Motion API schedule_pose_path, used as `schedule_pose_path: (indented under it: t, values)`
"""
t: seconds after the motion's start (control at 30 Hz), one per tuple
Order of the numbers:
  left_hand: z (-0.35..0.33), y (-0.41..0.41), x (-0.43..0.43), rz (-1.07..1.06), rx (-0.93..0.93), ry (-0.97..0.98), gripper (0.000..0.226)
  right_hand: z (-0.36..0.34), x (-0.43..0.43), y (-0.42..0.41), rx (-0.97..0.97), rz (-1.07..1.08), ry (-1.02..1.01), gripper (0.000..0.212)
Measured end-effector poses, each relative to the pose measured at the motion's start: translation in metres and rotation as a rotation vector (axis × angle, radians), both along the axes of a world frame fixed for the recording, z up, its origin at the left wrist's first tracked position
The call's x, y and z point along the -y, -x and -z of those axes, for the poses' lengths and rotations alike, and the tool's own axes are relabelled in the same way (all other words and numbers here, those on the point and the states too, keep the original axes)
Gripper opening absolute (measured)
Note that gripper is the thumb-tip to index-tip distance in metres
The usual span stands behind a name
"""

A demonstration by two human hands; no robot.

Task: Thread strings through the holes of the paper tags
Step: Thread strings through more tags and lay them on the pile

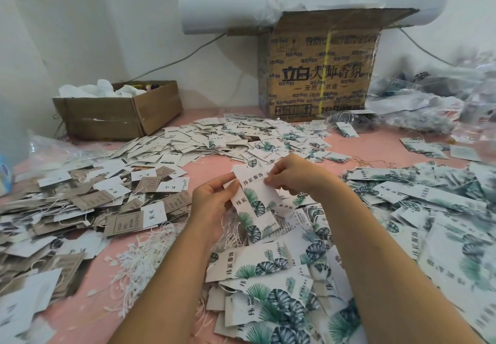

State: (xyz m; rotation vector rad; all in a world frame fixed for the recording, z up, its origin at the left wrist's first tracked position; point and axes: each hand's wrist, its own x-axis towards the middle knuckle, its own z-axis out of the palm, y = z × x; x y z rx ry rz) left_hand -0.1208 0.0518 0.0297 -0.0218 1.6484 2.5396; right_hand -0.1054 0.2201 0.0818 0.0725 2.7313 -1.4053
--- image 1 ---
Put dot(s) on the person's left hand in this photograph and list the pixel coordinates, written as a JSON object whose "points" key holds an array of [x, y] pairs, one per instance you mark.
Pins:
{"points": [[211, 204]]}

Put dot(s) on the person's right hand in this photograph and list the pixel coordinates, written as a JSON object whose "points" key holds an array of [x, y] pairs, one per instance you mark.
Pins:
{"points": [[302, 173]]}

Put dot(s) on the single white leaf print tag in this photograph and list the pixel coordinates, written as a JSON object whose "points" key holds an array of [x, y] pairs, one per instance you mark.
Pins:
{"points": [[254, 200]]}

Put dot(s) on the heap of small tags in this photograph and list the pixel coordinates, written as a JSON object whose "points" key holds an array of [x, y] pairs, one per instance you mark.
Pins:
{"points": [[221, 138]]}

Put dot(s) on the pile of green leaf tags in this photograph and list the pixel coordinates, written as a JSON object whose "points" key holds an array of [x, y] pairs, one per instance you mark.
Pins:
{"points": [[418, 227]]}

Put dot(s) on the pile of brown white tags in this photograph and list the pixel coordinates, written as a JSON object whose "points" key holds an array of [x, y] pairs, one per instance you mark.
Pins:
{"points": [[74, 227]]}

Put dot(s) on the person's left forearm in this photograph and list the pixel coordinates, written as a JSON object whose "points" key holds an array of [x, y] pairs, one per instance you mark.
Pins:
{"points": [[163, 297]]}

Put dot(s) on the person's right forearm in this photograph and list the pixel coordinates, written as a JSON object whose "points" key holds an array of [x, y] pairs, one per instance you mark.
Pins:
{"points": [[391, 274]]}

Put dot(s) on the large printed cardboard box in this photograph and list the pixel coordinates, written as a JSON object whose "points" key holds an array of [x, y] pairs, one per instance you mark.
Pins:
{"points": [[319, 67]]}

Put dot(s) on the small open cardboard box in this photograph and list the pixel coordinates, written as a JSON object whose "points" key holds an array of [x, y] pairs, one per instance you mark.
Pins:
{"points": [[116, 111]]}

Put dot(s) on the heap of clear plastic bags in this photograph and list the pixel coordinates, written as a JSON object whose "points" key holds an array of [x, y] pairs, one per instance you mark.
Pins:
{"points": [[443, 98]]}

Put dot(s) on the white crumpled material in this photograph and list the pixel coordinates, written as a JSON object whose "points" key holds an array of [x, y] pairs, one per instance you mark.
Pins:
{"points": [[99, 90]]}

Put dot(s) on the clear plastic bag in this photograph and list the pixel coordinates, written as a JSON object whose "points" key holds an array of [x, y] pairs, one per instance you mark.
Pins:
{"points": [[58, 148]]}

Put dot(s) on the white roll in plastic wrap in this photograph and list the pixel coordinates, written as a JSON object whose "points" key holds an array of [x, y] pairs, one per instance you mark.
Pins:
{"points": [[226, 14]]}

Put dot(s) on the blue tissue pack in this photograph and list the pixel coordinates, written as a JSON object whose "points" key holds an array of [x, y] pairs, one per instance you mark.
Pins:
{"points": [[5, 175]]}

